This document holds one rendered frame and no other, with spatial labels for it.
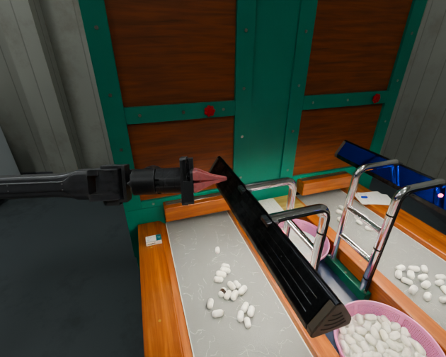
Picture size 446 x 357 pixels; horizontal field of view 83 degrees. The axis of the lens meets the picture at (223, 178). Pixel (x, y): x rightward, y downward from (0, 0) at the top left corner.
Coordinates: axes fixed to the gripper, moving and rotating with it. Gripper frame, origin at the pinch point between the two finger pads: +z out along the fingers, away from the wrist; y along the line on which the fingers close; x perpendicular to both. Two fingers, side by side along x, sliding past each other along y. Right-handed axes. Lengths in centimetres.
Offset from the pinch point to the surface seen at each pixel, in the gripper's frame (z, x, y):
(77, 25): -122, -216, -123
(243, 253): 10, -37, 36
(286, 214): 14.4, 0.5, 9.0
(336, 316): 16.1, 20.4, 20.0
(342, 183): 68, -70, 16
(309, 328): 12.0, 19.8, 22.3
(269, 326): 12.8, -9.7, 45.5
